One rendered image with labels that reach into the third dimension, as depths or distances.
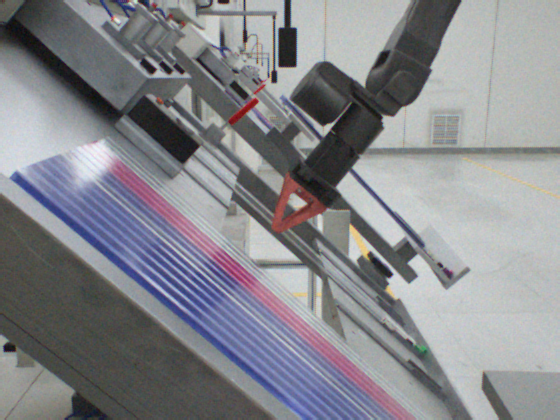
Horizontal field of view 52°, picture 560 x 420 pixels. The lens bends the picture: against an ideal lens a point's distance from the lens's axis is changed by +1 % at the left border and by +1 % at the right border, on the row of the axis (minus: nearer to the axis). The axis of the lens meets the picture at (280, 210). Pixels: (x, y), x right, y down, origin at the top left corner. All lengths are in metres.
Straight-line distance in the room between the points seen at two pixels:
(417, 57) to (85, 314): 0.57
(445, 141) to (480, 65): 1.16
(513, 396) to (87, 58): 0.84
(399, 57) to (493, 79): 8.23
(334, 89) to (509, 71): 8.35
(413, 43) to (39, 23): 0.44
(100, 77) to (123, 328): 0.36
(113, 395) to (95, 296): 0.06
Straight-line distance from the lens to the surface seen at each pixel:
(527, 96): 9.19
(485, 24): 8.95
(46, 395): 1.05
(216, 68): 2.06
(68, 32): 0.63
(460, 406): 0.77
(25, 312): 0.33
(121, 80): 0.62
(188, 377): 0.33
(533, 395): 1.10
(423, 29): 0.78
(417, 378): 0.77
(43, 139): 0.45
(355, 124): 0.76
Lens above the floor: 1.12
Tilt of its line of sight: 13 degrees down
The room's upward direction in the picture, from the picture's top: straight up
